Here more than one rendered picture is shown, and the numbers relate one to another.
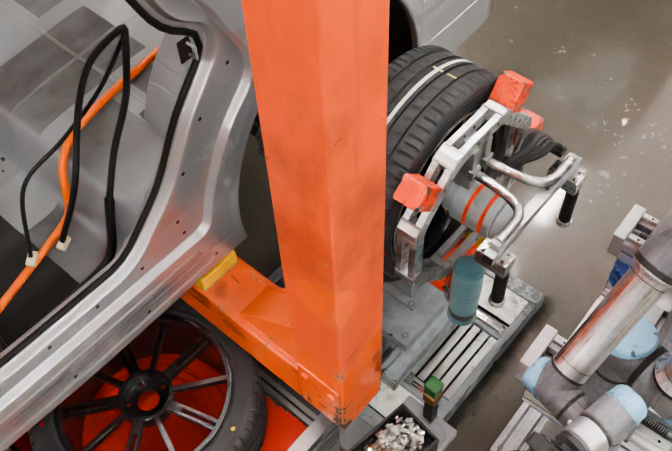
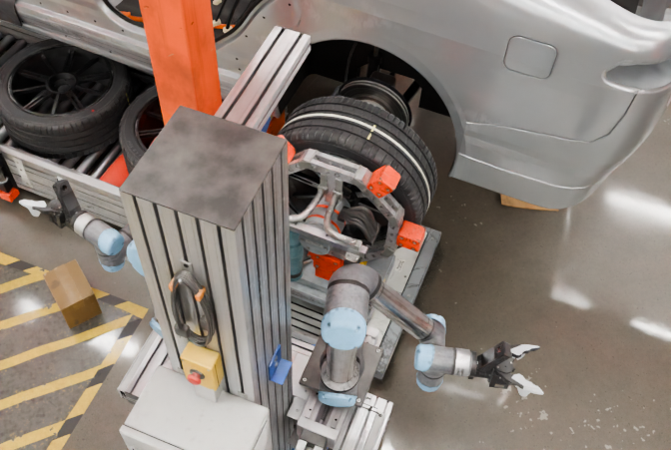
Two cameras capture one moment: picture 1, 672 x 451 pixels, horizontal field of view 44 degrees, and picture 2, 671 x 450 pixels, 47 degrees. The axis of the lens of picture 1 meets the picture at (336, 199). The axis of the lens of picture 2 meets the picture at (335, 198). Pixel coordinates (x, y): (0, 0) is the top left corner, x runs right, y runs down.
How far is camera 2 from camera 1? 218 cm
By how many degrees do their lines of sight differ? 40
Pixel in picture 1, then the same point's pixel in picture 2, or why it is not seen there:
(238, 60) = (298, 11)
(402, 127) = (315, 122)
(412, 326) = (307, 273)
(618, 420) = (94, 231)
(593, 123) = (602, 399)
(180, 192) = (242, 44)
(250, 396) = not seen: hidden behind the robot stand
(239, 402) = not seen: hidden behind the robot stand
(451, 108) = (337, 141)
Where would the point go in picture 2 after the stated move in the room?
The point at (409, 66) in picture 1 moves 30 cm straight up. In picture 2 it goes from (369, 113) to (375, 51)
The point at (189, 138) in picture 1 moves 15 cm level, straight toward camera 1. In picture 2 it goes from (255, 21) to (221, 34)
